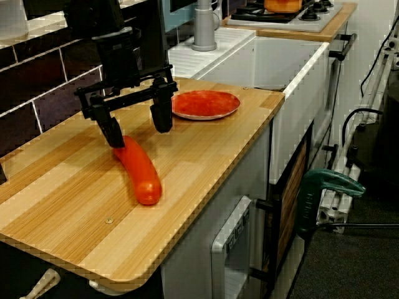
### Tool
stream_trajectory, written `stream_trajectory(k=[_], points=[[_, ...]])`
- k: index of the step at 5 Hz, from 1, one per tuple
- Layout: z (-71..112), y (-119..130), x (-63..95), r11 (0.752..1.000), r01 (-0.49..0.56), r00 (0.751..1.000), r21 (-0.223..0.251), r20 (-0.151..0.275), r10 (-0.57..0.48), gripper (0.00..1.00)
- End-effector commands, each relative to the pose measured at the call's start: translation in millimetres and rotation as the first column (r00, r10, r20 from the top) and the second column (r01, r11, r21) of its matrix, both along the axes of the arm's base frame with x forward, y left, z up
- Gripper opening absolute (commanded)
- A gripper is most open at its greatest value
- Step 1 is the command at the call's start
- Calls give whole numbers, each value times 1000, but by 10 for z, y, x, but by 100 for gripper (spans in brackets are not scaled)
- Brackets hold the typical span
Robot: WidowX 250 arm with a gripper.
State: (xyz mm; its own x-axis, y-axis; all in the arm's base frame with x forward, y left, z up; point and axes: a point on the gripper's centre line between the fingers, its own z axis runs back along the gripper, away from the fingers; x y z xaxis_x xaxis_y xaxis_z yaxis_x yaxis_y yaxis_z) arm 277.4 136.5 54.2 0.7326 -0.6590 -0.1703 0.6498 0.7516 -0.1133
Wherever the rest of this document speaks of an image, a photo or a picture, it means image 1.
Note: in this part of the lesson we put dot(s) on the light wooden shelf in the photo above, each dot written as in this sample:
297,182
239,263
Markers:
12,40

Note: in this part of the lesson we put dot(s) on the teal plastic bin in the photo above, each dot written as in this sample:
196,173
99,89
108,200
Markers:
180,18

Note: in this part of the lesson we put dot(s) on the black stove knob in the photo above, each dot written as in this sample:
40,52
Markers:
310,15
321,7

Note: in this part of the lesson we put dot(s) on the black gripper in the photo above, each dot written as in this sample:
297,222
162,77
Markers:
120,62

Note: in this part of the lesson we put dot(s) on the white toy kitchen cabinet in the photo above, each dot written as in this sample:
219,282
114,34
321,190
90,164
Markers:
187,271

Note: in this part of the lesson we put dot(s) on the green clamp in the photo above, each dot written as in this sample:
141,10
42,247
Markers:
311,193

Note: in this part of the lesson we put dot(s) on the white toy sink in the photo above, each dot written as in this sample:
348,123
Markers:
296,130

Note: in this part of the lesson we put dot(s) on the red toy sausage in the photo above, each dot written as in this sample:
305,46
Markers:
140,168

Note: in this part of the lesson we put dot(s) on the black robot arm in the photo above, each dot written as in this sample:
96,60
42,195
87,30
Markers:
93,15

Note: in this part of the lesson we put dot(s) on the orange toy pot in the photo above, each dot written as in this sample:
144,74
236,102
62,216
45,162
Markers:
280,5

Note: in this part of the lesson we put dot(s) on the white plastic hook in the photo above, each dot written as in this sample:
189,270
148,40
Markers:
43,280
103,288

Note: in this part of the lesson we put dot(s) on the aluminium frame rail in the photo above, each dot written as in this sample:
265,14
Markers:
333,215

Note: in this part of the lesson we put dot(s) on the red round plate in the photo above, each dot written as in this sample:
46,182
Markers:
205,104

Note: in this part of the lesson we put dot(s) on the grey toy faucet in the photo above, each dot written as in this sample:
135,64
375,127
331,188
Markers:
204,28

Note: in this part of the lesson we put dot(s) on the brown wooden drawer front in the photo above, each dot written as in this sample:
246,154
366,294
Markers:
291,202

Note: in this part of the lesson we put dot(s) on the grey toy stove top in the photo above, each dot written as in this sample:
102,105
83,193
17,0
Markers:
280,25

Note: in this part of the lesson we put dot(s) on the white toy oven door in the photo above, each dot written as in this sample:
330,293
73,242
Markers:
218,249

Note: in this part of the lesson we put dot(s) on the dark tile backsplash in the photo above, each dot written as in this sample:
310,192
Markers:
46,71

